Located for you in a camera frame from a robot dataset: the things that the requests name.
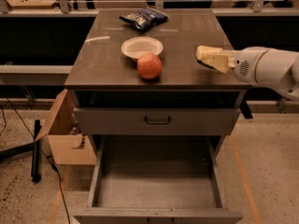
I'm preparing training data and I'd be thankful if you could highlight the closed top drawer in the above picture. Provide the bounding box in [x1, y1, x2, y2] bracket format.
[74, 107, 240, 135]

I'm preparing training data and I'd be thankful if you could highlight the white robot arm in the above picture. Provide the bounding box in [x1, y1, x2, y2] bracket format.
[196, 46, 299, 101]

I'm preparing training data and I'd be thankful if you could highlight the red apple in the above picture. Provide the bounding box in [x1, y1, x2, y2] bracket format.
[137, 53, 163, 79]

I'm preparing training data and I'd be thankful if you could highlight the cardboard box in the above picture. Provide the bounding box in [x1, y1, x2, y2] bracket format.
[36, 90, 96, 165]

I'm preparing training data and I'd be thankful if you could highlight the grey drawer cabinet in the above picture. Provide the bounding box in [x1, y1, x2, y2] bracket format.
[64, 8, 254, 224]

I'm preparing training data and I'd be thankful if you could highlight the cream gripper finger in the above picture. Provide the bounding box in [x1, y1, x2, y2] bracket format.
[202, 53, 235, 73]

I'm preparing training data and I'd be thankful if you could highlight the black stand base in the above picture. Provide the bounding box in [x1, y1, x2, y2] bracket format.
[0, 119, 43, 183]

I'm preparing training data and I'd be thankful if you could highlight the open middle drawer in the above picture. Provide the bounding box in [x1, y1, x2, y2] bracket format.
[73, 135, 243, 224]

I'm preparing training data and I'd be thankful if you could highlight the black floor cable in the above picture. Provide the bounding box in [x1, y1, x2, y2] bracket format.
[0, 96, 72, 224]

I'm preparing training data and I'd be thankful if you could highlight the yellow sponge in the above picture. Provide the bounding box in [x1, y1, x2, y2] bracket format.
[196, 46, 221, 67]

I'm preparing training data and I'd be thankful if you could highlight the blue chip bag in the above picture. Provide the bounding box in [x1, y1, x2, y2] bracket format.
[120, 7, 169, 31]

